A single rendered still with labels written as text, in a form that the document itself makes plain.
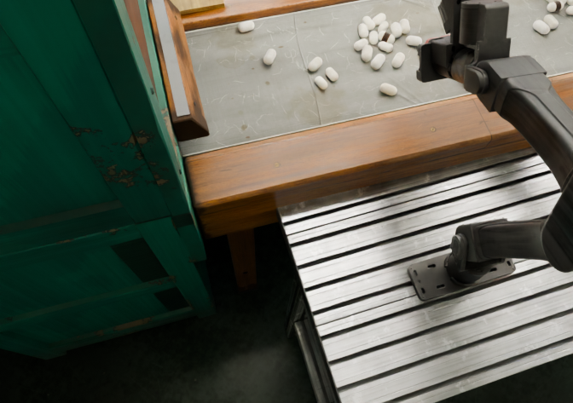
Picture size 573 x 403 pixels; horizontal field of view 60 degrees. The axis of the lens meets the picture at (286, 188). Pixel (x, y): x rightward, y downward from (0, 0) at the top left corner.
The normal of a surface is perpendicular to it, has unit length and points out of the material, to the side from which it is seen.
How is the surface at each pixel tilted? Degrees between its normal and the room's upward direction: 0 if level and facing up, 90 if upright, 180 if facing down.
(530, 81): 18
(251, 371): 0
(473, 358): 0
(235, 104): 0
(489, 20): 50
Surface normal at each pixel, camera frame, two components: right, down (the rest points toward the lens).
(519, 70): -0.02, -0.68
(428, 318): 0.04, -0.42
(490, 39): 0.18, 0.41
